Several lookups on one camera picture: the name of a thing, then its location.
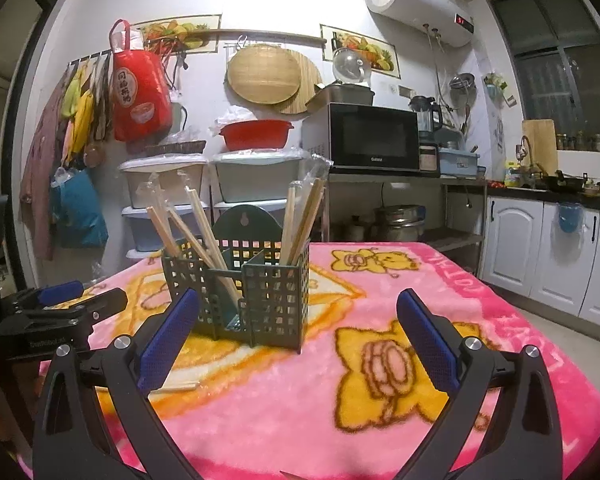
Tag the dark framed window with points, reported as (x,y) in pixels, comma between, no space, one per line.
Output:
(555,60)

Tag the white kitchen cabinets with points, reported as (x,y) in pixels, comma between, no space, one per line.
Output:
(510,240)

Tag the red plastic basin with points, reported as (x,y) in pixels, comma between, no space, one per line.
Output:
(255,135)

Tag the black microwave oven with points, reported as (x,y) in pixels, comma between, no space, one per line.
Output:
(370,135)

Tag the small steel pot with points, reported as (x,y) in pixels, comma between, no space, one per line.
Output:
(357,230)

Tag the hanging yellow cloth bundle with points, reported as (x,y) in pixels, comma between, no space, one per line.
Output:
(82,110)

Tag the black kitchen countertop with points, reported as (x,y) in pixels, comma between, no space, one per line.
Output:
(530,191)

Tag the glass jar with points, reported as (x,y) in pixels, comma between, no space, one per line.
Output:
(428,157)

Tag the white water heater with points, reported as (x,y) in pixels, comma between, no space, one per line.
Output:
(415,0)

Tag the white crumpled plastic bags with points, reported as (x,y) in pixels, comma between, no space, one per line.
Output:
(235,114)

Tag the black blender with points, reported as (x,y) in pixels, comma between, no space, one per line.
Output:
(425,115)

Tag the hanging steel pot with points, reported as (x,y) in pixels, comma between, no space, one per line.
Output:
(462,85)

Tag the round wooden board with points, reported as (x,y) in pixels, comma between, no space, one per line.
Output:
(311,85)

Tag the steel kitchen rack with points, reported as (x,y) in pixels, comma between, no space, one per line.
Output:
(380,176)

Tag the fruit wall poster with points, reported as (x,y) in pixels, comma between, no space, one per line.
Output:
(380,55)
(180,30)

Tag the green perforated utensil holder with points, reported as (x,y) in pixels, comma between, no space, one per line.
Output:
(275,300)

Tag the hanging pink garment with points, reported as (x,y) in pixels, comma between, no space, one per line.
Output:
(42,175)

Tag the wooden cutting board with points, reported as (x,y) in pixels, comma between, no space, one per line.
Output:
(540,137)

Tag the loose chopstick on blanket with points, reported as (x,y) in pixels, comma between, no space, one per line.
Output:
(180,386)

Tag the blue plastic bag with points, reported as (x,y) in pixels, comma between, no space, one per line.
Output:
(80,210)

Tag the red hanging bag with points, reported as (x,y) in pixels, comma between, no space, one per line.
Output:
(140,95)

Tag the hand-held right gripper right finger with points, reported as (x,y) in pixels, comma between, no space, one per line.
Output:
(427,345)

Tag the large steel pot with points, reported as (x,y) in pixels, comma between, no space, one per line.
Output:
(400,222)

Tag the black wok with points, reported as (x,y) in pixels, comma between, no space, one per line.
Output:
(565,181)

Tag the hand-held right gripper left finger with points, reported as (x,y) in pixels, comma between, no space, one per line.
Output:
(167,340)

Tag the steel tray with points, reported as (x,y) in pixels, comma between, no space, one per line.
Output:
(350,94)

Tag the pink printed blanket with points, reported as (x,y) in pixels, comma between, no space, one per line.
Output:
(280,410)

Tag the blue hanging bowl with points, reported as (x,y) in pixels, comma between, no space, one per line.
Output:
(571,219)

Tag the round bamboo tray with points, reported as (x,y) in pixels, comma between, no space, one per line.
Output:
(262,75)

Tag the small wall basket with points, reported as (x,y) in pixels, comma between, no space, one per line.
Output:
(499,90)

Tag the row of spice jars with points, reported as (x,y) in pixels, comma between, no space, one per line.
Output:
(585,141)

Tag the pale blue plastic box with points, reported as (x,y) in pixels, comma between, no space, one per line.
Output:
(457,162)

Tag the glass pot lid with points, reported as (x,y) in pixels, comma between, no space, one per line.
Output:
(352,67)

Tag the pile of wooden chopsticks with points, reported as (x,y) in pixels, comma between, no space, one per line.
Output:
(307,217)

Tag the kitchen faucet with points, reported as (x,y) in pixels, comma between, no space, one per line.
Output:
(524,146)

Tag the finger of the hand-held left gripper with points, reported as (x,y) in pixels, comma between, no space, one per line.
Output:
(60,292)
(100,305)

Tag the wall socket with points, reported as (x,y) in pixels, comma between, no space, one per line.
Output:
(405,91)

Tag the yellow bottle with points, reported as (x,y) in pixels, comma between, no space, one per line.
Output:
(513,174)

